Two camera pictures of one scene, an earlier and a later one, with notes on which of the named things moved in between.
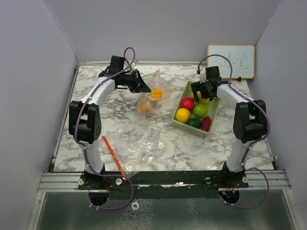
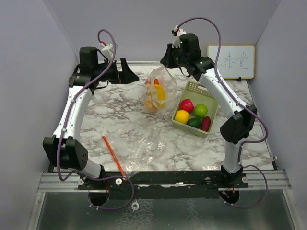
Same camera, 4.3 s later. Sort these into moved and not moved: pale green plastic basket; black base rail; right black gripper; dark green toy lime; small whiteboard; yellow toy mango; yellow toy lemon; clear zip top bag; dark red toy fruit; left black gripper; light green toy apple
Moved: right black gripper; yellow toy mango; clear zip top bag; left black gripper
Not moved: dark green toy lime; pale green plastic basket; black base rail; small whiteboard; yellow toy lemon; dark red toy fruit; light green toy apple
